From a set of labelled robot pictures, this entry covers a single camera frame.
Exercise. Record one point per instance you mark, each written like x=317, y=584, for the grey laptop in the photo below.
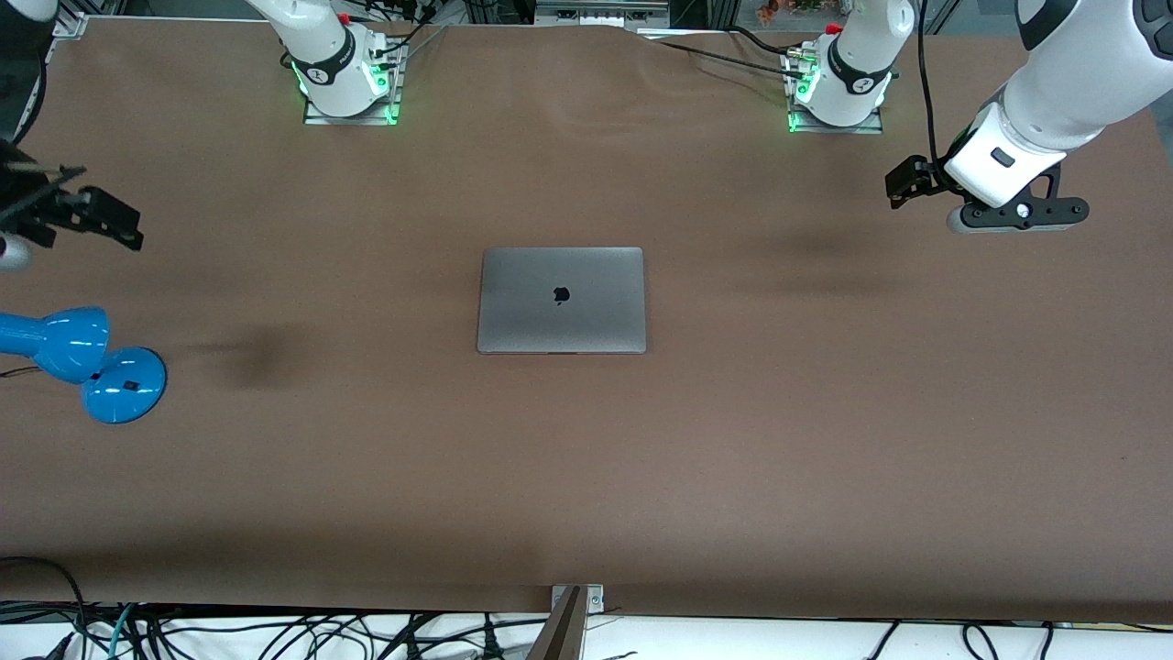
x=561, y=298

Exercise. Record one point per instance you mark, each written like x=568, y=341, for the metal table edge bracket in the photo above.
x=596, y=600

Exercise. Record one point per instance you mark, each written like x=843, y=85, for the metal table corner bracket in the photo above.
x=71, y=25

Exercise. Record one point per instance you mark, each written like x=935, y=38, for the black left camera mount plate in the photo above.
x=1054, y=211

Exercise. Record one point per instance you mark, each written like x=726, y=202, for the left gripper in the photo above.
x=927, y=176

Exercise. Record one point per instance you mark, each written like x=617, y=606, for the blue desk lamp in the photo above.
x=64, y=344

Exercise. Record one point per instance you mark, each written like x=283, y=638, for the grey power unit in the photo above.
x=600, y=13

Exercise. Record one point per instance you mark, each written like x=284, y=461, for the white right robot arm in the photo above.
x=325, y=55

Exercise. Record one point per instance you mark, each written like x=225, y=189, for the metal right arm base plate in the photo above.
x=385, y=108

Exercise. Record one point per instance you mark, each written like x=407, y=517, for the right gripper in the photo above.
x=32, y=203

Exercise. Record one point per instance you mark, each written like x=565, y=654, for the aluminium profile post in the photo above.
x=561, y=632

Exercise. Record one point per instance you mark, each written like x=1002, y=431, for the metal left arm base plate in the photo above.
x=871, y=124

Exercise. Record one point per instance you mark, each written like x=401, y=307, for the brown table cover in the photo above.
x=586, y=477

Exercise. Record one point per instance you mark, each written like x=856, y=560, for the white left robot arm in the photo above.
x=857, y=64

